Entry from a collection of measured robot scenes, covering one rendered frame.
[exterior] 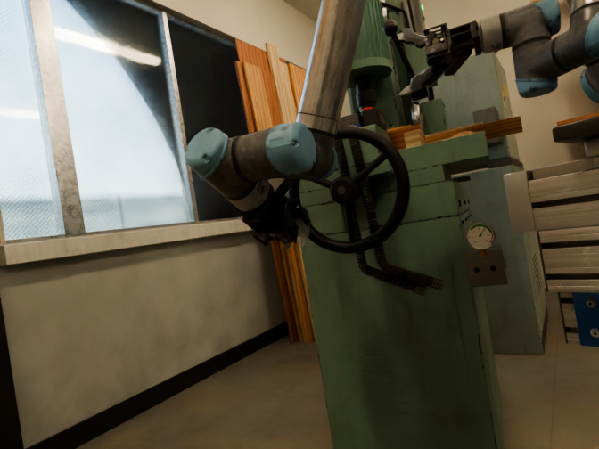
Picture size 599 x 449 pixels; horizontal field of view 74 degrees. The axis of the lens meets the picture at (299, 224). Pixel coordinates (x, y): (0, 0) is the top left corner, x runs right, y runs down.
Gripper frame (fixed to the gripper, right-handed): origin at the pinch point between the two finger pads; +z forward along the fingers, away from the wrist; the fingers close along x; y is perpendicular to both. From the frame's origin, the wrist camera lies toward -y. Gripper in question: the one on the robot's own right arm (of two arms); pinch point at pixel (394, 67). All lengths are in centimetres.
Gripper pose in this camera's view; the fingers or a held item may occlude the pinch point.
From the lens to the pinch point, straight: 112.6
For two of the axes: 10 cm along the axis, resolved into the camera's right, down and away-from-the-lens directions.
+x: 1.0, 9.9, -0.9
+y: -4.4, -0.4, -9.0
